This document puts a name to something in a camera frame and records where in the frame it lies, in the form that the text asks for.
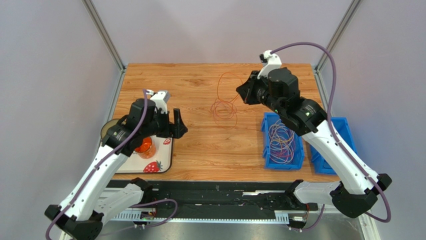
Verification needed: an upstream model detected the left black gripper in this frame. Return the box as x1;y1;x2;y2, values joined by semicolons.
141;107;188;139

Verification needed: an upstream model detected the orange thin cable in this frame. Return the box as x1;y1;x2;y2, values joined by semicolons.
210;71;247;129

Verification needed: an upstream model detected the yellow thin cable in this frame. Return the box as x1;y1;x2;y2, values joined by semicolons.
268;121;297;161

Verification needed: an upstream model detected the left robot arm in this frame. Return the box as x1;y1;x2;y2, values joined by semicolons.
44;97;188;240

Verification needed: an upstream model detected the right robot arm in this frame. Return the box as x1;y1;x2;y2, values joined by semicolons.
236;67;392;218

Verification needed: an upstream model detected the orange plastic cup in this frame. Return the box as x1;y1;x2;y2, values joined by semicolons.
134;137;157;159

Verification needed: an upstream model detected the strawberry print tray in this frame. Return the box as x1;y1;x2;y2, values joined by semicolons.
117;136;174;174

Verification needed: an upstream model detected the left blue plastic bin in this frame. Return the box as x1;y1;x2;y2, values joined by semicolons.
260;112;305;171

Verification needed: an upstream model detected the blue plastic bin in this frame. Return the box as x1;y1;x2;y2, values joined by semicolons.
260;112;305;171
309;117;358;176

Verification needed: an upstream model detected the right blue plastic bin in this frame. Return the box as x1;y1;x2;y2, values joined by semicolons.
309;117;358;176

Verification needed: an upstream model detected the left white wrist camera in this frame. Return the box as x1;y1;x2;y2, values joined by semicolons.
145;89;171;114

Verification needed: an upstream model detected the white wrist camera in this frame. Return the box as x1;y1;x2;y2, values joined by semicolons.
145;89;171;114
257;50;282;79

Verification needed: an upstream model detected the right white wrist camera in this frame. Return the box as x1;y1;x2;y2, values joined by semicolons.
257;50;282;79

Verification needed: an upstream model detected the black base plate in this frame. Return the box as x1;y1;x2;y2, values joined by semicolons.
151;181;320;220

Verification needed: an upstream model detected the aluminium frame rail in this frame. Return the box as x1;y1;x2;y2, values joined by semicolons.
59;186;380;240

